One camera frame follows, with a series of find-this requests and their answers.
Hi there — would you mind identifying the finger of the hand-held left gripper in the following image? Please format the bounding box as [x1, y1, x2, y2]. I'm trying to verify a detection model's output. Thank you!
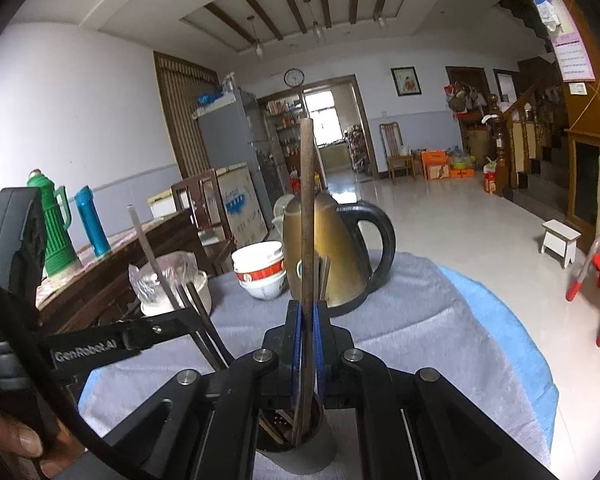
[121, 307, 199, 352]

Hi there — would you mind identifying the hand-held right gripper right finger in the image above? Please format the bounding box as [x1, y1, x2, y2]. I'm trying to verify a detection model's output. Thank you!
[313, 301, 558, 480]

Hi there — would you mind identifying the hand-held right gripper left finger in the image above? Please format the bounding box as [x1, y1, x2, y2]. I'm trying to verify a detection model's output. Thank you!
[87, 301, 302, 480]

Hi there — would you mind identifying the dark chopstick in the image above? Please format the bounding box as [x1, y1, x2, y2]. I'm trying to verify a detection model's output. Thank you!
[176, 284, 201, 313]
[186, 281, 287, 446]

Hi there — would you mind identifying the brown chopstick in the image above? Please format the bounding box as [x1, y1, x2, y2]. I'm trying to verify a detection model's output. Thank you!
[292, 117, 316, 443]
[126, 204, 223, 372]

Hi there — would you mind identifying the grey chopstick holder cup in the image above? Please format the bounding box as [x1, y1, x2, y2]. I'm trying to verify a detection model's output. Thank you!
[254, 400, 338, 476]

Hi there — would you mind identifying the person's left hand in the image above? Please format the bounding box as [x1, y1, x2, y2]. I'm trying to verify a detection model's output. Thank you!
[0, 395, 86, 480]

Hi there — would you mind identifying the white round container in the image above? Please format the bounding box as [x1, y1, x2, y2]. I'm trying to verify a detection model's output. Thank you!
[140, 269, 213, 317]

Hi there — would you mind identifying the white bowl red band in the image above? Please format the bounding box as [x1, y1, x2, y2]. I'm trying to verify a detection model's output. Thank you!
[231, 241, 286, 281]
[237, 267, 288, 301]

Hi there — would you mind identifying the dark wooden table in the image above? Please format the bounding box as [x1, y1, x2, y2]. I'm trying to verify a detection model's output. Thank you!
[34, 207, 206, 336]

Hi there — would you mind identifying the grey tablecloth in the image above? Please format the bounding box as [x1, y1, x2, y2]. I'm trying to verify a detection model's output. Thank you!
[77, 250, 553, 480]

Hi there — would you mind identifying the gold electric kettle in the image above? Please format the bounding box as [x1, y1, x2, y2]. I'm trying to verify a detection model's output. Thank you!
[281, 191, 397, 317]

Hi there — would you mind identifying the green thermos flask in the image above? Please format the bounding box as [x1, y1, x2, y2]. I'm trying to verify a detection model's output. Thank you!
[26, 170, 81, 278]

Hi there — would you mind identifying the blue thermos flask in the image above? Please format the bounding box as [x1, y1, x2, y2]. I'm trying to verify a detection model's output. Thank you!
[75, 186, 112, 259]

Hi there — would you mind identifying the dark wooden chair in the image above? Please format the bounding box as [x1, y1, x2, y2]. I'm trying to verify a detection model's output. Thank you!
[171, 169, 237, 276]

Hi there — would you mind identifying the white chest freezer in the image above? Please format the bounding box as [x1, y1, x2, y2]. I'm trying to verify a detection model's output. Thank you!
[147, 162, 269, 249]

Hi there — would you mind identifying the blue cloth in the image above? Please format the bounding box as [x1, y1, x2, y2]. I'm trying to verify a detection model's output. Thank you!
[437, 264, 561, 468]

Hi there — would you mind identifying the grey refrigerator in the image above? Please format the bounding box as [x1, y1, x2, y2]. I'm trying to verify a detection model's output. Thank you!
[192, 87, 276, 233]

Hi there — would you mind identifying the brown wooden chair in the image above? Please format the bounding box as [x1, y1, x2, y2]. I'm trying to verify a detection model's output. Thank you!
[378, 122, 417, 184]

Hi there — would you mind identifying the wooden slat panel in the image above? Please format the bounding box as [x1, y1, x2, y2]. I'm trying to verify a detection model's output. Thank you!
[153, 51, 221, 179]

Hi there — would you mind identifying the orange cardboard box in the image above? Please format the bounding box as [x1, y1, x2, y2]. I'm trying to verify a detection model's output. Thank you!
[421, 149, 452, 181]

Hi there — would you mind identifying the shelf with bottles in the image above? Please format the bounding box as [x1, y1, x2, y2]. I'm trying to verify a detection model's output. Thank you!
[265, 100, 307, 181]

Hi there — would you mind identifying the small white stool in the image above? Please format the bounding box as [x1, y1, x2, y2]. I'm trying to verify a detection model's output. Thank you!
[540, 219, 582, 269]

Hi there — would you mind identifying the wooden staircase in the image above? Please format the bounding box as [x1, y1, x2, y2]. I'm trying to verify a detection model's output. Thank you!
[495, 57, 600, 241]

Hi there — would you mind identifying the framed wall picture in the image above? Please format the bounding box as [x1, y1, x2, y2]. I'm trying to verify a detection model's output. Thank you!
[391, 66, 423, 97]

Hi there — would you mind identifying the pink wall calendar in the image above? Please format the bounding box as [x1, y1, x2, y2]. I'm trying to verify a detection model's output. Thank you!
[530, 0, 597, 83]

